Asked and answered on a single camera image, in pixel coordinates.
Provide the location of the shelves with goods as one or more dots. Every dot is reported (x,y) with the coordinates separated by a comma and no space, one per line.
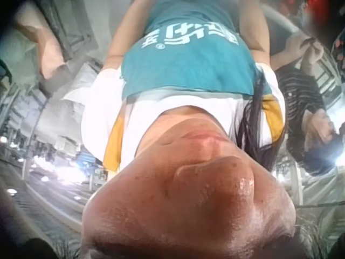
(51,151)

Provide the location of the dark metal rack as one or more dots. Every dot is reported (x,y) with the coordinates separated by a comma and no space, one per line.
(70,24)

